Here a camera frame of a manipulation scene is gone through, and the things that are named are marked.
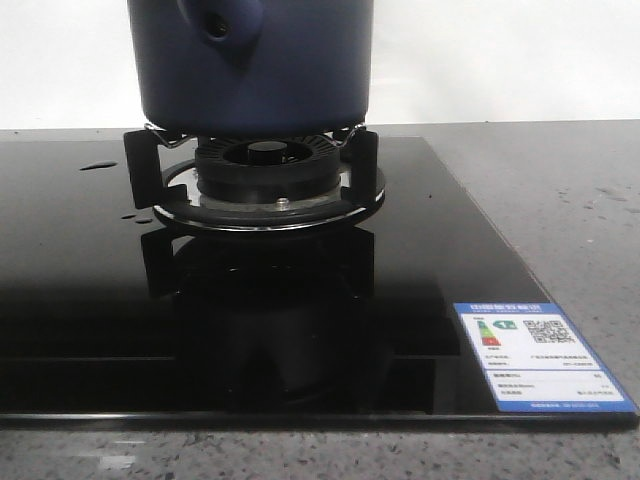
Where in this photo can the blue saucepan with handle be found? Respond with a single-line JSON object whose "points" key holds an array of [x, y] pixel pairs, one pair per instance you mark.
{"points": [[253, 68]]}

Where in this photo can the black right pot support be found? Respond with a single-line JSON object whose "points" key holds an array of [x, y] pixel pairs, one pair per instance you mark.
{"points": [[145, 170]]}

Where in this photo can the black right gas burner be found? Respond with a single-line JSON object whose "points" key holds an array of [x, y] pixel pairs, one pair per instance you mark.
{"points": [[200, 213]]}

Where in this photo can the black glass gas stove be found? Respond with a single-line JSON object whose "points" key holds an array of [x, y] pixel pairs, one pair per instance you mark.
{"points": [[111, 320]]}

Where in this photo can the blue energy label sticker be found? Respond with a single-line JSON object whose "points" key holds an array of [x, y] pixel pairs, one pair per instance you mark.
{"points": [[535, 361]]}

